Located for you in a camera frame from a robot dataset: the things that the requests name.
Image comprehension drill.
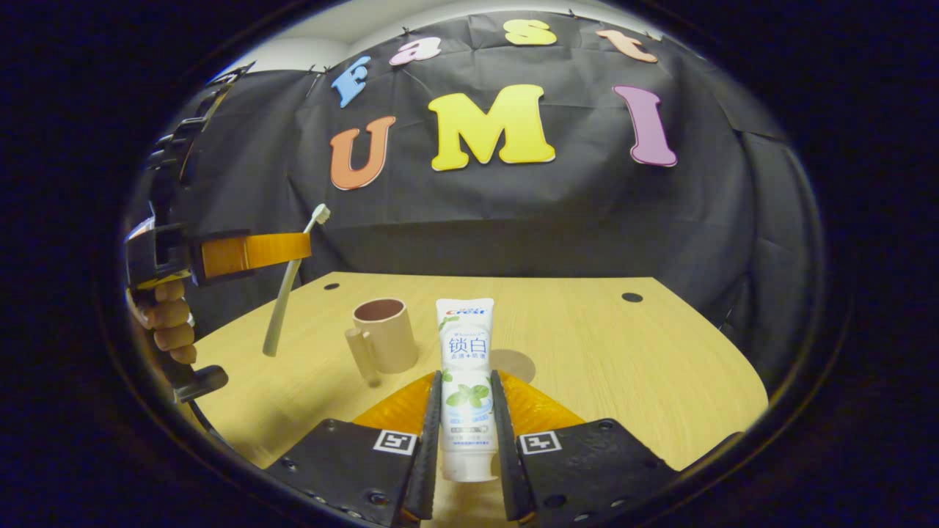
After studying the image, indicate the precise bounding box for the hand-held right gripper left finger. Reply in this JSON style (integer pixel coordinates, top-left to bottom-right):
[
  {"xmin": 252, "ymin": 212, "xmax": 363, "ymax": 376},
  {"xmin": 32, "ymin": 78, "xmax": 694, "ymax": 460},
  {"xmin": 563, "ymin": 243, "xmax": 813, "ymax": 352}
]
[{"xmin": 264, "ymin": 369, "xmax": 444, "ymax": 528}]

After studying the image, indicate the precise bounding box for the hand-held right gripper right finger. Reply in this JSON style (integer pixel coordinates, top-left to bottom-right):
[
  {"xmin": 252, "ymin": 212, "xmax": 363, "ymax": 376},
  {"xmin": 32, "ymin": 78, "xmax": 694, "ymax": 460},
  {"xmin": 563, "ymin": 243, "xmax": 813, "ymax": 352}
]
[{"xmin": 490, "ymin": 369, "xmax": 679, "ymax": 525}]

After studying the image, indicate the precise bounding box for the pale green toothbrush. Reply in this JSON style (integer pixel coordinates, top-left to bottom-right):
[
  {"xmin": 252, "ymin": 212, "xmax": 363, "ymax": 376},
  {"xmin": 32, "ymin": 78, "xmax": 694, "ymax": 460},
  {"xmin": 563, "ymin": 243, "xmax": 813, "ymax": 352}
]
[{"xmin": 262, "ymin": 203, "xmax": 332, "ymax": 359}]

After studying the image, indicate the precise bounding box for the white toothpaste tube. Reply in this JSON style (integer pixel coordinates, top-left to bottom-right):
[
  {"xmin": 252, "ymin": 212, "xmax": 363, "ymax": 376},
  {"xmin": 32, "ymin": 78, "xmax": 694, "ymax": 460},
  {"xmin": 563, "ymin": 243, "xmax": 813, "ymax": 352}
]
[{"xmin": 436, "ymin": 297, "xmax": 500, "ymax": 483}]

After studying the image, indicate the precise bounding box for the beige cup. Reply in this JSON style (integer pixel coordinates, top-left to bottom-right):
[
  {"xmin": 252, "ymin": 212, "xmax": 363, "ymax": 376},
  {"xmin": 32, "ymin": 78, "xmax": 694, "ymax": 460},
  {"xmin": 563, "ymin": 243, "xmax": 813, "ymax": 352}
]
[{"xmin": 345, "ymin": 297, "xmax": 420, "ymax": 387}]

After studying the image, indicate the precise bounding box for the black backdrop cloth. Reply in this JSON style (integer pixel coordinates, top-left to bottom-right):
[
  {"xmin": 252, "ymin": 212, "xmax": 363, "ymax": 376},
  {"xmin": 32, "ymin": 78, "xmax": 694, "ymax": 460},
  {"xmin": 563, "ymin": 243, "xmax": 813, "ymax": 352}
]
[{"xmin": 125, "ymin": 11, "xmax": 826, "ymax": 389}]

